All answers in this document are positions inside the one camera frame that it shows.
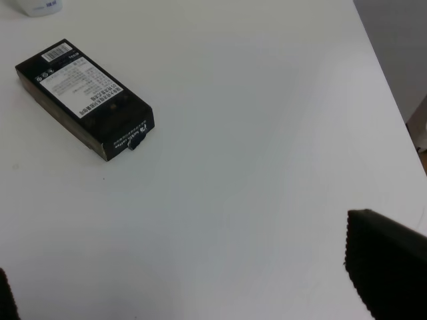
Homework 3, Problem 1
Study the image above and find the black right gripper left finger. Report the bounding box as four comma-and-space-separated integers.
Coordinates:
0, 269, 21, 320

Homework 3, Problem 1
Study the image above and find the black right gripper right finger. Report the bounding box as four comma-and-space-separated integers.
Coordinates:
344, 209, 426, 319

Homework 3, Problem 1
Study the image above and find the black coffee box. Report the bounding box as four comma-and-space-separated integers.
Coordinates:
15, 39, 155, 161

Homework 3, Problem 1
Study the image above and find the white and blue shampoo bottle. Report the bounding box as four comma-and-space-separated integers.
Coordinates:
16, 0, 63, 17

